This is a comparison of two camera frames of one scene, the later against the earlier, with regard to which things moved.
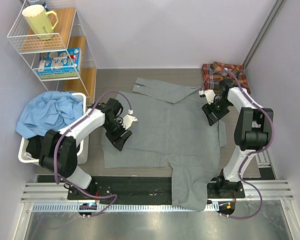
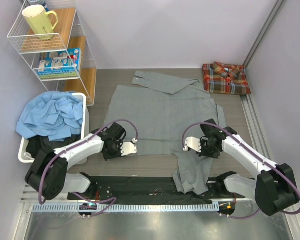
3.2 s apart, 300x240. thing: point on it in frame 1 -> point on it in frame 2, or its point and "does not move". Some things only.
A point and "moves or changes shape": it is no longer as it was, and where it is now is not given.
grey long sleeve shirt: (169, 128) moves or changes shape
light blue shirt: (48, 110) does not move
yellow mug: (39, 21) does not move
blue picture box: (60, 64) does not move
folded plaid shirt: (214, 74) does not move
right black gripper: (208, 109) -> (214, 155)
